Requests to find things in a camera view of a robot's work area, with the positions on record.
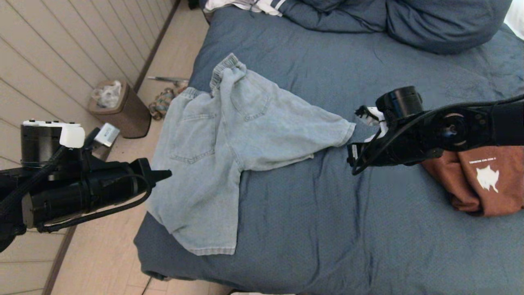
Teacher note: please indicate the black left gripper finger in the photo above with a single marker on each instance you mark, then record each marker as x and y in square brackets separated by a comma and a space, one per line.
[159, 180]
[159, 173]

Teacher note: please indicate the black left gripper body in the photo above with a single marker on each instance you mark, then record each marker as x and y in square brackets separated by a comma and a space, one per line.
[94, 192]

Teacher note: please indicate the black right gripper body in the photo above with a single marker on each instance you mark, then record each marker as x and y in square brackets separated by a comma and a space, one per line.
[393, 151]

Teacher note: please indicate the light blue denim shorts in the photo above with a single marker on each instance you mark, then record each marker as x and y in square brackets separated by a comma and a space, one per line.
[213, 164]

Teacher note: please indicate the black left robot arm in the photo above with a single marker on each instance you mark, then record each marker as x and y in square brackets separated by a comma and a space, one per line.
[41, 143]

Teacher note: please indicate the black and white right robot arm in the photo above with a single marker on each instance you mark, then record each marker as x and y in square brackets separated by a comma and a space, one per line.
[483, 127]

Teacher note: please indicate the brown metal trash bin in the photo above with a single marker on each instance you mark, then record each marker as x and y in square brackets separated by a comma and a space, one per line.
[131, 116]

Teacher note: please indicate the multicoloured cloth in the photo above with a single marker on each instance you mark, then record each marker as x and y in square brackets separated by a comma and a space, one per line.
[161, 104]

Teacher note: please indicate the rust brown shorts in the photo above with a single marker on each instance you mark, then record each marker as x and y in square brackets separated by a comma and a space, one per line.
[462, 184]

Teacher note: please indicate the clear plastic bin liner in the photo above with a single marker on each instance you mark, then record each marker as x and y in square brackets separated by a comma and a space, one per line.
[108, 95]

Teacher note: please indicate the silver metal object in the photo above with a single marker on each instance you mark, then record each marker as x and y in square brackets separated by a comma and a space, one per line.
[163, 78]

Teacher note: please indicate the blue bed cover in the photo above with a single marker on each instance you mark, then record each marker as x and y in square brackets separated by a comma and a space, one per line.
[327, 225]

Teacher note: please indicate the blue pillow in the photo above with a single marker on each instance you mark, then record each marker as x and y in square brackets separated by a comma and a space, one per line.
[444, 23]

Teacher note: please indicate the crumpled blue blanket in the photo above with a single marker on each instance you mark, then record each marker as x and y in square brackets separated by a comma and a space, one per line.
[335, 17]

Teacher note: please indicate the small black object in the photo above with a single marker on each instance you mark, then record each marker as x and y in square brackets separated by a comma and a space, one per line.
[193, 4]

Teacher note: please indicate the white pillow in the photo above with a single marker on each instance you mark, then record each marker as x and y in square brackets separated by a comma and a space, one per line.
[516, 20]

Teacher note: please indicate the white striped garment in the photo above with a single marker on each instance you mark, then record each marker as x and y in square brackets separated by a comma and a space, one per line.
[245, 5]

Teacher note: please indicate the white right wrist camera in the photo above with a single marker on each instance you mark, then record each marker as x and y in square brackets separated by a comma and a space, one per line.
[373, 114]

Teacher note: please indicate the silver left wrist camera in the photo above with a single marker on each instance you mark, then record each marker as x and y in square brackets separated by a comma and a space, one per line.
[107, 134]

